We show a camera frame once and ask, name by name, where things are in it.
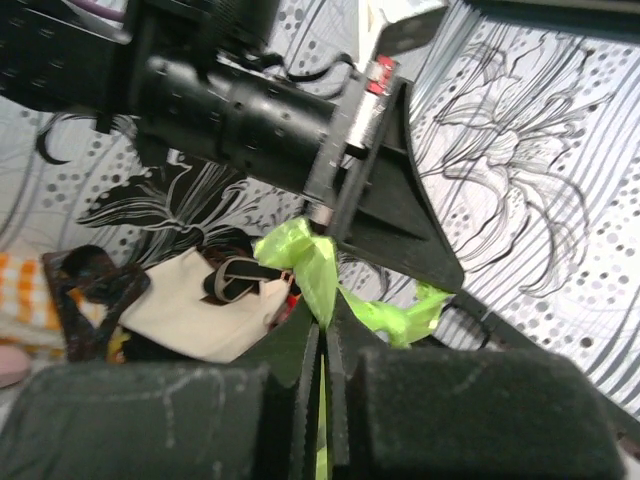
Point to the green trash bag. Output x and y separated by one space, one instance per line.
320 265

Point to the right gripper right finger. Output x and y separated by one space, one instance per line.
518 413

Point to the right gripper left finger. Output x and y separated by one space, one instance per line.
253 418

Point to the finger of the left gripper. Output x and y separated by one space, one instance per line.
383 214

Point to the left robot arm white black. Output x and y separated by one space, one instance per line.
56 57

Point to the cream canvas tote bag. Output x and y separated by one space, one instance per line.
177 313

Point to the brown patterned sandal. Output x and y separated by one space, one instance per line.
90 293

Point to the pink rolled cloth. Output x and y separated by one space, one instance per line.
15 365

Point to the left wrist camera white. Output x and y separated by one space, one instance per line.
393 27

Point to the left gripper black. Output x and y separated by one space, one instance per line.
266 128

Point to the orange checkered towel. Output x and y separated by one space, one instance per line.
28 317

